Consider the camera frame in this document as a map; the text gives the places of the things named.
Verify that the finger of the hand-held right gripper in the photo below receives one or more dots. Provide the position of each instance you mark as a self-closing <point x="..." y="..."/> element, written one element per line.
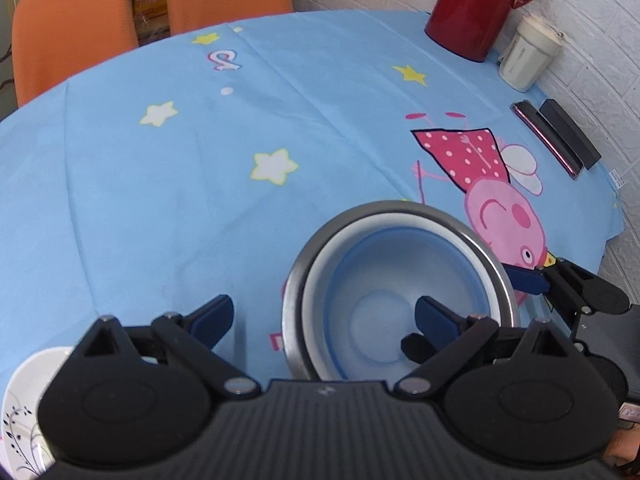
<point x="527" y="281"/>
<point x="415" y="347"/>

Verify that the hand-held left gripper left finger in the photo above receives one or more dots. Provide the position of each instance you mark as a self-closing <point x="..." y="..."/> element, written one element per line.
<point x="215" y="316"/>

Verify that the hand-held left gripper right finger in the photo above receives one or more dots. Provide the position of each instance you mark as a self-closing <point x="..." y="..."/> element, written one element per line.
<point x="439" y="321"/>

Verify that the blue bowl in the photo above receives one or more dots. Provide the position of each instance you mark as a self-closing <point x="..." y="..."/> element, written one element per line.
<point x="370" y="280"/>

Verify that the steel bowl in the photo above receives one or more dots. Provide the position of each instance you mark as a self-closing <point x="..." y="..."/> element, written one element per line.
<point x="295" y="305"/>

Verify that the white bowl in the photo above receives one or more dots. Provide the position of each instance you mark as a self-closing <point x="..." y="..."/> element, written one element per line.
<point x="315" y="280"/>

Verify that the white plate black floral print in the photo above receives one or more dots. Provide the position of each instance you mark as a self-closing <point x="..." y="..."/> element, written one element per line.
<point x="25" y="400"/>

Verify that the blue cartoon tablecloth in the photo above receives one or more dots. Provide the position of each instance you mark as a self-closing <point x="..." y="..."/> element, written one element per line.
<point x="150" y="210"/>

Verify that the smartphone with purple case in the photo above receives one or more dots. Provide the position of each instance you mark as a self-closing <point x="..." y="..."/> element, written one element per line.
<point x="544" y="139"/>

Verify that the black rectangular case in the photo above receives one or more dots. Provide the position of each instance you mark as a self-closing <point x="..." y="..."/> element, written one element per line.
<point x="571" y="132"/>

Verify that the white tumbler cup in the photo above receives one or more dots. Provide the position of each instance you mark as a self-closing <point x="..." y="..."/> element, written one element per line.
<point x="525" y="55"/>

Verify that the red thermos jug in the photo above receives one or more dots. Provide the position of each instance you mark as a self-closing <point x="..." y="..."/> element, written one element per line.
<point x="470" y="5"/>

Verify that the yellow bag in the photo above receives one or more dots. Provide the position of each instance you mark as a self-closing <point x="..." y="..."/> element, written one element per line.
<point x="150" y="7"/>

